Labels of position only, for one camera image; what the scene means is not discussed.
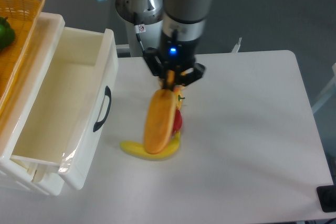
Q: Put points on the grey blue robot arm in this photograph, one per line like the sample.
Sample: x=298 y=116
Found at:
x=167 y=33

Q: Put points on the black device at edge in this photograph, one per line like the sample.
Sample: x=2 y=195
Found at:
x=326 y=195

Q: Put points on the black drawer handle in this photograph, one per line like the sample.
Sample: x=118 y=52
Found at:
x=104 y=110

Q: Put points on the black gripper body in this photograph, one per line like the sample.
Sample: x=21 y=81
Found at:
x=175 y=55

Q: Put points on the open upper white drawer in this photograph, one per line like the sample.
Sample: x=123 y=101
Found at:
x=58 y=134

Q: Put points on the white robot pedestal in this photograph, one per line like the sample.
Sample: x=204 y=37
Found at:
x=143 y=21

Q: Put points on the red bell pepper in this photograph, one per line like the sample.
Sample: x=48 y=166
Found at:
x=178 y=121

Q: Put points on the long orange bread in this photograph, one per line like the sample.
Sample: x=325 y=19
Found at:
x=159 y=119

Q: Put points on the white drawer cabinet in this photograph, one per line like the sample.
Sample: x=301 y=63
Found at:
x=28 y=175

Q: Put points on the yellow woven basket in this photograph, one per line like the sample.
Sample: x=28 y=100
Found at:
x=22 y=17

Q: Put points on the green bell pepper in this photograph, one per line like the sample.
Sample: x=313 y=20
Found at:
x=7 y=33

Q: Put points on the yellow banana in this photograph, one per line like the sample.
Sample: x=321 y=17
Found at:
x=136 y=149

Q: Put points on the white frame at right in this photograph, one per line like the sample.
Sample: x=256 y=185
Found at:
x=325 y=94

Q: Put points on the yellow bell pepper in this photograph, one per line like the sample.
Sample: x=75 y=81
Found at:
x=179 y=97

